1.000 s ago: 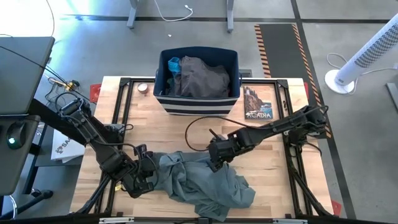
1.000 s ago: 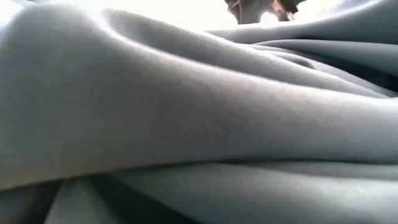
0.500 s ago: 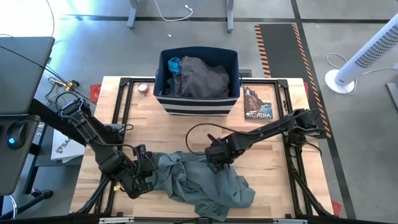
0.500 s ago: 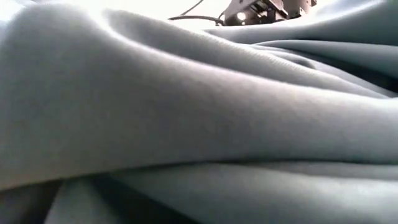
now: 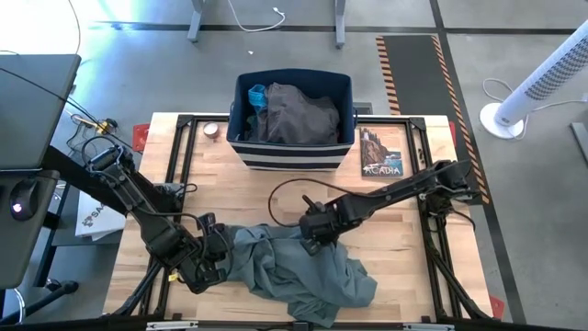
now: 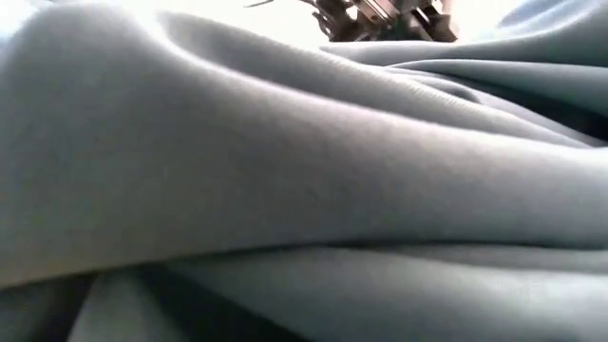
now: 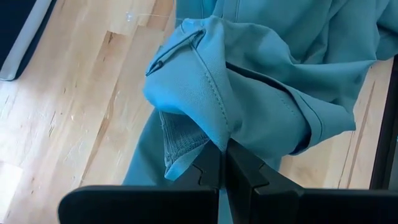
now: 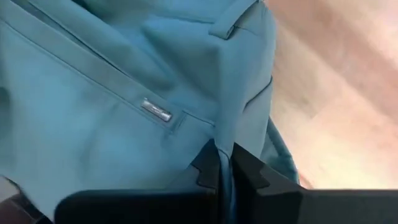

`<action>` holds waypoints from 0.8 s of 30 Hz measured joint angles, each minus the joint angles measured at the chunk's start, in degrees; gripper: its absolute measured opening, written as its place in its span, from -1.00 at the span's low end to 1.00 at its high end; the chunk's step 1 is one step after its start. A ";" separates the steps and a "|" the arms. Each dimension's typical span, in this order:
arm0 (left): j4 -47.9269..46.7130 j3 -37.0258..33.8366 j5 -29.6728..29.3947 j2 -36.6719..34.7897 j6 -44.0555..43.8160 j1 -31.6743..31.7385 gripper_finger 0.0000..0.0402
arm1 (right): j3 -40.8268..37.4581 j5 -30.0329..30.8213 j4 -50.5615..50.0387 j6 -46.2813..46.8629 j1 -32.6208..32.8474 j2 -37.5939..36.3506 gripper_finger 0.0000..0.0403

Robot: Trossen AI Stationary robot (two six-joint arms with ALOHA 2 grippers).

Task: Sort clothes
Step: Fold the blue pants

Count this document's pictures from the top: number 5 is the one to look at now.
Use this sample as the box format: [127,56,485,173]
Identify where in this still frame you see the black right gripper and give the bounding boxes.
[297,200,351,257]

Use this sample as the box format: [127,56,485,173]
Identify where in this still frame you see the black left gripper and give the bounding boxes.
[176,211,232,296]

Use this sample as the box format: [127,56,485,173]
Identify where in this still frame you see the grey-green trousers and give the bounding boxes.
[223,223,379,329]

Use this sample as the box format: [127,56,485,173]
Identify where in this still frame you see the dark grey garment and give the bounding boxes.
[254,82,342,146]

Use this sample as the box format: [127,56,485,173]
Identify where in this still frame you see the blue shirt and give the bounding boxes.
[247,84,269,115]

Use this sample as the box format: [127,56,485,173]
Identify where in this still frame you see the navy white striped fabric basket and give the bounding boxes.
[225,68,358,173]

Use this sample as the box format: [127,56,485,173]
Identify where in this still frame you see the white cardboard box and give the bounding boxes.
[74,189,128,243]

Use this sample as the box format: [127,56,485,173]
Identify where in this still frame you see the black desk base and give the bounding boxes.
[0,178,80,325]

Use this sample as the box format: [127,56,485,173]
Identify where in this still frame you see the grey desk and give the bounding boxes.
[0,167,63,291]

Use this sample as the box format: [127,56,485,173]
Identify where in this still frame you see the black computer mouse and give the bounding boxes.
[8,177,40,223]

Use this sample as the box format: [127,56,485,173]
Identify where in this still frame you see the black mat with hazard stripes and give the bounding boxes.
[375,34,492,206]

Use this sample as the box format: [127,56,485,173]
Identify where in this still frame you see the grey desk leg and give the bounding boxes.
[334,0,347,51]
[187,0,209,44]

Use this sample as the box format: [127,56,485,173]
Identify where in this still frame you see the white tower fan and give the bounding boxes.
[479,17,588,141]

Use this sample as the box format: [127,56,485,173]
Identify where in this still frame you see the grey metal desk foot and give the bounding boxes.
[569,121,588,166]

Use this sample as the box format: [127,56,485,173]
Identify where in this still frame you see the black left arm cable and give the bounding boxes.
[80,134,233,280]

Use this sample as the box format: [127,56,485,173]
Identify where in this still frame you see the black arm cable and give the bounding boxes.
[267,177,353,229]
[80,134,233,280]

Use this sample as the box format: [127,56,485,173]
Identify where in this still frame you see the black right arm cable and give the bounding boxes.
[267,177,353,229]

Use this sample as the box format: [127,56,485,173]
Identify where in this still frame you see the silver metal bracket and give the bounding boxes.
[402,323,456,331]
[145,321,199,331]

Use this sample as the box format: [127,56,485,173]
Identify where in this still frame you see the black frame crossbeam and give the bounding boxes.
[0,314,588,331]

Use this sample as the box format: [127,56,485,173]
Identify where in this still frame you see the black aluminium table frame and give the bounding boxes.
[103,113,497,323]

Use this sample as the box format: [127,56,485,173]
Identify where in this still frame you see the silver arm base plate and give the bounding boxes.
[416,183,479,202]

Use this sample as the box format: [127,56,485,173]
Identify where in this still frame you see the yellow cable with connector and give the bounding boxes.
[63,108,119,138]

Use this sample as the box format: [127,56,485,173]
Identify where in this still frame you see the thin black cable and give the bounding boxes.
[0,67,134,149]

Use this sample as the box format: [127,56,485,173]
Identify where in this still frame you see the white cable with plug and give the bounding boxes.
[226,0,287,34]

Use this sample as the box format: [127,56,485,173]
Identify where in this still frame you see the thin grey cable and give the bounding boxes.
[67,0,83,55]

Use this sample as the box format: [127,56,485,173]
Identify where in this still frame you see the white fan cable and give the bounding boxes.
[481,76,588,139]

